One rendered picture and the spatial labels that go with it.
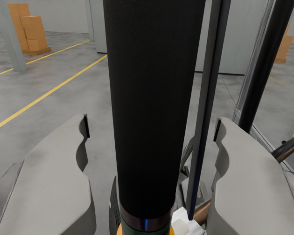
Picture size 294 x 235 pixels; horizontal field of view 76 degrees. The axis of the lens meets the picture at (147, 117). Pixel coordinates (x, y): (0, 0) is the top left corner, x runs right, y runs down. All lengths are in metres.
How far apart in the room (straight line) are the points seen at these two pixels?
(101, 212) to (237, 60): 5.07
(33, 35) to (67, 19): 6.06
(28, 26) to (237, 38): 6.73
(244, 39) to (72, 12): 10.65
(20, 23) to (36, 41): 0.71
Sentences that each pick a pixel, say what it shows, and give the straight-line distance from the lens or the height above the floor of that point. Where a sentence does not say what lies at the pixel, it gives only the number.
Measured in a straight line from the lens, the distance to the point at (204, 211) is 0.21.
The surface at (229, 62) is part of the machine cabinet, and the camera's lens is 5.87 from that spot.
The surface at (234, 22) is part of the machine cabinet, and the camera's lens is 5.70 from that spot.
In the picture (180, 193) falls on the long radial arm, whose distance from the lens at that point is 0.73.
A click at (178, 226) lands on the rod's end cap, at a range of 0.20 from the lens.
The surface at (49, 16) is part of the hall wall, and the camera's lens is 14.78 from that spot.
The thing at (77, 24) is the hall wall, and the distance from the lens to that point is 13.88.
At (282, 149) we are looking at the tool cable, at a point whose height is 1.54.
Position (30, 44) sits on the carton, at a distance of 8.49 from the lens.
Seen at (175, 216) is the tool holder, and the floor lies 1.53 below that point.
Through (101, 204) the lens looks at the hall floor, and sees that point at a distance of 2.09.
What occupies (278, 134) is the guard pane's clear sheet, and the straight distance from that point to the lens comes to 1.26.
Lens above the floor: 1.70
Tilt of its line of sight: 31 degrees down
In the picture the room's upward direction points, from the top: 1 degrees clockwise
